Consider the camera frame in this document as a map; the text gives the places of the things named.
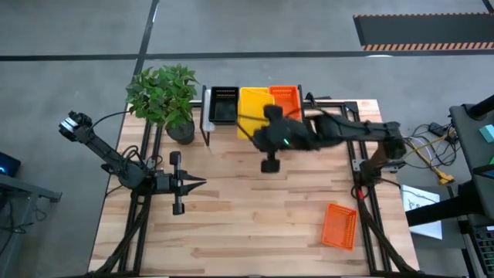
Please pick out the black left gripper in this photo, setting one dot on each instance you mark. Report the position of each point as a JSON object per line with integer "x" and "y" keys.
{"x": 176, "y": 183}

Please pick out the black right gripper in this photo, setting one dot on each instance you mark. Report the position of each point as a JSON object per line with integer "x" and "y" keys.
{"x": 281, "y": 133}

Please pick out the orange slotted plastic basket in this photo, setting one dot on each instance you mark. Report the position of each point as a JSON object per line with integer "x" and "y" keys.
{"x": 287, "y": 96}
{"x": 339, "y": 228}

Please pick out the black slotted plastic basket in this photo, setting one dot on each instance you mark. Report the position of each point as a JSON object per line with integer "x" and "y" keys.
{"x": 224, "y": 112}

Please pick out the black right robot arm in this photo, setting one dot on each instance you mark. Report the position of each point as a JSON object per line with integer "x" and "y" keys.
{"x": 359, "y": 129}

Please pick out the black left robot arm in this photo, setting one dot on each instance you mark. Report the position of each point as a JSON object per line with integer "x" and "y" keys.
{"x": 104, "y": 150}

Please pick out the dark plant pot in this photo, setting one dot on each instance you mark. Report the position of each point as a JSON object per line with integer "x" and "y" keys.
{"x": 183, "y": 133}

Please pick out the green leafy plant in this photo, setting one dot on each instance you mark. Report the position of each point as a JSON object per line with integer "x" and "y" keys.
{"x": 162, "y": 94}

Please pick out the white paper sheet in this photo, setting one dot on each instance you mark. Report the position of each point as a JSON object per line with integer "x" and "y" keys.
{"x": 417, "y": 197}

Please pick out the black power adapter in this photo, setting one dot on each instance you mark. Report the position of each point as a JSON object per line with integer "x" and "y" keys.
{"x": 437, "y": 128}

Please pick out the grey metal desk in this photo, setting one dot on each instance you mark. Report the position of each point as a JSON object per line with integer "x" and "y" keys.
{"x": 23, "y": 187}

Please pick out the black hazard-striped floor mat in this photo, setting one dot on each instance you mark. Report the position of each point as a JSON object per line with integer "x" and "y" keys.
{"x": 424, "y": 31}

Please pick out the black desk base bar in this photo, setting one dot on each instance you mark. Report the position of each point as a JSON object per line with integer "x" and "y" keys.
{"x": 444, "y": 210}

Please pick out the black computer with blue lights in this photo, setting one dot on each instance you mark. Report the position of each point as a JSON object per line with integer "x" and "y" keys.
{"x": 9, "y": 162}

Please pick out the dark grey desk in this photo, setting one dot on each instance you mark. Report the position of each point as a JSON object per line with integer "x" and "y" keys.
{"x": 469, "y": 146}

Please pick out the teal box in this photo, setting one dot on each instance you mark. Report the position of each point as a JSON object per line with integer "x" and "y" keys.
{"x": 488, "y": 133}

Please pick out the black aluminium table frame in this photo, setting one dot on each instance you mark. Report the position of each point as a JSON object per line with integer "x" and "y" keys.
{"x": 332, "y": 104}

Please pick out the wooden shelf with black frame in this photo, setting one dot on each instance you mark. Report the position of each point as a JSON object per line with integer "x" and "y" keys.
{"x": 222, "y": 128}

